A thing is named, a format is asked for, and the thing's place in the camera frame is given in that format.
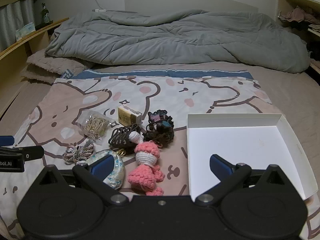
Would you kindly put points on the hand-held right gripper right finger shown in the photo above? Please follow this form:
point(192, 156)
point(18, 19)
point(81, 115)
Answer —
point(220, 166)

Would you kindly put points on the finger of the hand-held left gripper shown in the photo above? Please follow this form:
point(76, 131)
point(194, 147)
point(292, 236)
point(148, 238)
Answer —
point(32, 152)
point(6, 140)

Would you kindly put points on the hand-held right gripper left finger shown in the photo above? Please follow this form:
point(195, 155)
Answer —
point(101, 166)

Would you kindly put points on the floral fabric pouch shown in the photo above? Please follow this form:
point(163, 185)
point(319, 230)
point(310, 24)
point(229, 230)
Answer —
point(117, 172)

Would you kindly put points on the white cardboard box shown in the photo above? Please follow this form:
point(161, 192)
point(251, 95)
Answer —
point(237, 152)

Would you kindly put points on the brown hair claw clip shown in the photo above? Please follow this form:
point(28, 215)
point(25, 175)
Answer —
point(122, 136)

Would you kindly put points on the clear bag of rubber bands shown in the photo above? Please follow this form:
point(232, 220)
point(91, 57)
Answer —
point(96, 126)

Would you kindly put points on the pink crochet doll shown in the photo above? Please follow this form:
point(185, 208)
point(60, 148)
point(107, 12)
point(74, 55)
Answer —
point(146, 155)

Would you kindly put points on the small cream paper box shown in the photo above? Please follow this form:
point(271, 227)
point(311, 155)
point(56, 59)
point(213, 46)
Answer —
point(128, 116)

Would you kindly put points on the dark crochet scrunchie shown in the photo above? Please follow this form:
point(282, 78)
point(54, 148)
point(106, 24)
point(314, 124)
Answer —
point(160, 132)

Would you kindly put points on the bear printed cloth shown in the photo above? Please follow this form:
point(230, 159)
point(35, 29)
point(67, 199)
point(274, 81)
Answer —
point(75, 100)

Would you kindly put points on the beige fluffy blanket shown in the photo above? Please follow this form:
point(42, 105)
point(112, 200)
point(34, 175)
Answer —
point(52, 66)

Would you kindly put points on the wooden bedside shelf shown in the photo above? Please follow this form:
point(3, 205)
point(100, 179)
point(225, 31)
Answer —
point(22, 47)

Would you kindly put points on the bed with taupe sheet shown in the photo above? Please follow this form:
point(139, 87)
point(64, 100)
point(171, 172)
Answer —
point(287, 90)

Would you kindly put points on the tissue packet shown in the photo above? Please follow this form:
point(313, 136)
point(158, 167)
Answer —
point(25, 31)

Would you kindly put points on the grey curtain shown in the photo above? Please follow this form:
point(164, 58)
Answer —
point(15, 22)

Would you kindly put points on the green glass bottle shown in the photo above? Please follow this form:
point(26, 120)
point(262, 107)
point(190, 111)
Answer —
point(44, 15)

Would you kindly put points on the grey duvet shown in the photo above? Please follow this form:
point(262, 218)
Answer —
point(175, 37)

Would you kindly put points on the dark clothing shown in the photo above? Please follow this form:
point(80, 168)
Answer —
point(314, 51)

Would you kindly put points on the white charger plug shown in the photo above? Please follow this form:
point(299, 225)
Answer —
point(99, 10)

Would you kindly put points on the beige folded clothes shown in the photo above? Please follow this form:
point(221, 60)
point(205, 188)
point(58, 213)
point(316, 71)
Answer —
point(315, 28)

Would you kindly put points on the pink clothes pile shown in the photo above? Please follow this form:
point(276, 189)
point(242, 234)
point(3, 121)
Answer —
point(300, 13)

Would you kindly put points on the cream wardrobe shelf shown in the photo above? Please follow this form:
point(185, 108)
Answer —
point(283, 5)

